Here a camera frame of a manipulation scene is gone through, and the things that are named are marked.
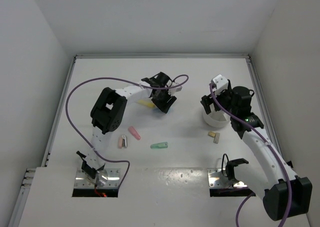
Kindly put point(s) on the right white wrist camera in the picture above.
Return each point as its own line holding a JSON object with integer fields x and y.
{"x": 220, "y": 83}

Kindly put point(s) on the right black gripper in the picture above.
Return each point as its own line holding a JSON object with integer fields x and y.
{"x": 206, "y": 100}

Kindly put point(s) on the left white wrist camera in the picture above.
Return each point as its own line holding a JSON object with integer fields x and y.
{"x": 175, "y": 87}

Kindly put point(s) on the yellow highlighter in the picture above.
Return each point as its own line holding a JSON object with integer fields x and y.
{"x": 146, "y": 103}

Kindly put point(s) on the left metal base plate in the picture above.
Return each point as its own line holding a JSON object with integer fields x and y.
{"x": 108, "y": 178}

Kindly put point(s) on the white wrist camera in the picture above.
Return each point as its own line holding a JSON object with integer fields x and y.
{"x": 175, "y": 87}
{"x": 220, "y": 83}

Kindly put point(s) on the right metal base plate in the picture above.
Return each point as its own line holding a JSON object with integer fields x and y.
{"x": 217, "y": 180}

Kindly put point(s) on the pink eraser case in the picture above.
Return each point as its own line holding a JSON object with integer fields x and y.
{"x": 134, "y": 133}

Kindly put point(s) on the blue highlighter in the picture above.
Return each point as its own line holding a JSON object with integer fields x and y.
{"x": 157, "y": 110}

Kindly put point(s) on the metal base plate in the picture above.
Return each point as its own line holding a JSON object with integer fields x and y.
{"x": 108, "y": 178}
{"x": 217, "y": 180}

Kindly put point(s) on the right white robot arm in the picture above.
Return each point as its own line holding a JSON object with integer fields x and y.
{"x": 283, "y": 192}

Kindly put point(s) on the white round divided container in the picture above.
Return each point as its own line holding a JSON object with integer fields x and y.
{"x": 216, "y": 119}

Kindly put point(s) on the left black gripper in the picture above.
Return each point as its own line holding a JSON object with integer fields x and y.
{"x": 167, "y": 104}

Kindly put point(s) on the green utility knife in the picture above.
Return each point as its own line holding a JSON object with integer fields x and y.
{"x": 160, "y": 145}

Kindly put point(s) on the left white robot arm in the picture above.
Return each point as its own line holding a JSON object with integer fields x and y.
{"x": 108, "y": 111}

